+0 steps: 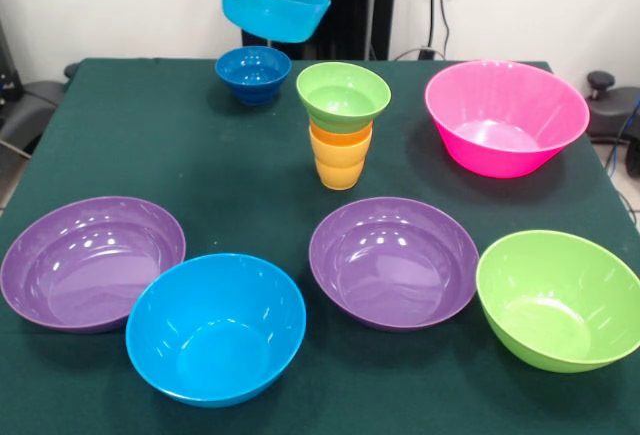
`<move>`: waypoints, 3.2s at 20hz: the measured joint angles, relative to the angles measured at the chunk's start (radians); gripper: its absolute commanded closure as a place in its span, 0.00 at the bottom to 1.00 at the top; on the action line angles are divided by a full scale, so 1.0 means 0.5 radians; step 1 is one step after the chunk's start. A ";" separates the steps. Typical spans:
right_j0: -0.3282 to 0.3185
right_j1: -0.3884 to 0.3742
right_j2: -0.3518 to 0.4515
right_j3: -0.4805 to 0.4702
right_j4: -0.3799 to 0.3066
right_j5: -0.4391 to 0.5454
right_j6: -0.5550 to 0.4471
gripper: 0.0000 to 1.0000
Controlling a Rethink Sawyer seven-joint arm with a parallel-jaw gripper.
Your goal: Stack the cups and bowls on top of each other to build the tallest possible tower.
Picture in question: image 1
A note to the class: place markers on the purple bowl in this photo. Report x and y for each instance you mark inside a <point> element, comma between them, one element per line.
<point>90,270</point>
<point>390,265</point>

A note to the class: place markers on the black chair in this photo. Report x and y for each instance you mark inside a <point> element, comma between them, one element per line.
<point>25,105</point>

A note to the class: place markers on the yellow cup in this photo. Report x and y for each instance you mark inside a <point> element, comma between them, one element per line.
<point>340,165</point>

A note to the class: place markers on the black knobbed equipment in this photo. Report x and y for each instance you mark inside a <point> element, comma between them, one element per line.
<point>600,83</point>

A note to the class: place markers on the small green bowl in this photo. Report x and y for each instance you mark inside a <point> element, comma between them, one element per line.
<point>343,95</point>

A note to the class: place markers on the small light blue bowl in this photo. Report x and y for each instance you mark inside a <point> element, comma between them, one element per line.
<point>275,10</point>

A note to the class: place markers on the large pink bowl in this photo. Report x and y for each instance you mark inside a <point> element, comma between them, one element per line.
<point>500,125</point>

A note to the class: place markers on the small dark blue bowl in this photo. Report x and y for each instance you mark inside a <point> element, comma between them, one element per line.
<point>253,80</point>

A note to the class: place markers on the large blue bowl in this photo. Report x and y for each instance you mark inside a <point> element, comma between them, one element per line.
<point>215,335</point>

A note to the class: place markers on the dark green table cloth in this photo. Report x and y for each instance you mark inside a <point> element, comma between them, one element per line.
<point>400,385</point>

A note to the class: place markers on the orange cup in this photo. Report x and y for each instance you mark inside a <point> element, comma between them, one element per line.
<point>340,135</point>

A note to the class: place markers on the large green bowl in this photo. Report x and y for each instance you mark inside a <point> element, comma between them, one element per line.
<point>555,305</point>

